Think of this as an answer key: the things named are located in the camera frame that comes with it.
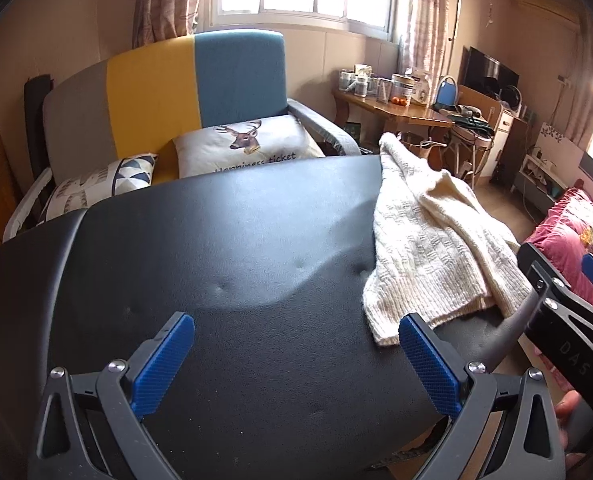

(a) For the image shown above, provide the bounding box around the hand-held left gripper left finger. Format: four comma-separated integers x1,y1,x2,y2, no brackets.
29,311,196,480

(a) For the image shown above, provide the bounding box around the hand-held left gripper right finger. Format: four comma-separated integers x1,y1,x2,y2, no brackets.
399,312,567,480

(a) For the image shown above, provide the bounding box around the white knit sweater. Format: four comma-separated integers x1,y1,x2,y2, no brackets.
363,132,534,347

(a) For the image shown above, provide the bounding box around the dark clothes pile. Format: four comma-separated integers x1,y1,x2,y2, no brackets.
439,104,494,137

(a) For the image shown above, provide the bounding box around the person's right hand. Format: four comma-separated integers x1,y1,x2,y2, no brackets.
556,389,584,433

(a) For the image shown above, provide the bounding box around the white low rack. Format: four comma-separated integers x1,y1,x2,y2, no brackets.
513,152,567,211

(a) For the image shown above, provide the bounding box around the black leather bench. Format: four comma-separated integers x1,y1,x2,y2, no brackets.
0,154,547,480

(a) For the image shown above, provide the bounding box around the white leaf print box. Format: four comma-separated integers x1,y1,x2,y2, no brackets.
539,122,584,155

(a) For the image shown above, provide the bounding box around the wooden cabinet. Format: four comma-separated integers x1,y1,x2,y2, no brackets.
456,85,527,176

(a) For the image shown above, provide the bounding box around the small desk fan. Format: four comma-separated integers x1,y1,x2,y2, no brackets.
501,85,523,111

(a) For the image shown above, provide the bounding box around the triangle pattern pillow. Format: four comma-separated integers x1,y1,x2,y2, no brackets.
36,154,158,223

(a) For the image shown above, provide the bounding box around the blue chair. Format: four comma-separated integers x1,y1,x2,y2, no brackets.
435,75,458,108

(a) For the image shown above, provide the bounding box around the black television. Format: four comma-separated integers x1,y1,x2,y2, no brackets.
463,46,520,101

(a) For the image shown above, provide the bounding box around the wooden desk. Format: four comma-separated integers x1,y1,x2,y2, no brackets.
332,87,452,151

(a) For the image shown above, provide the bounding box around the clear jar with oranges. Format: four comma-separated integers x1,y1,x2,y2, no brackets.
391,74,413,106

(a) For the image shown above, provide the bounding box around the deer print pillow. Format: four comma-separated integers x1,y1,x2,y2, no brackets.
171,114,325,178

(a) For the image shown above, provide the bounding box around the grey yellow blue sofa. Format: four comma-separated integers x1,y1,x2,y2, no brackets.
1,30,362,243

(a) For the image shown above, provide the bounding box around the metal floor lamp pole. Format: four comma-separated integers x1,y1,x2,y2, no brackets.
446,0,482,111

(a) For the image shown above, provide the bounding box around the wall air conditioner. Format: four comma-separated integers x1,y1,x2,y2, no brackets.
516,0,582,26

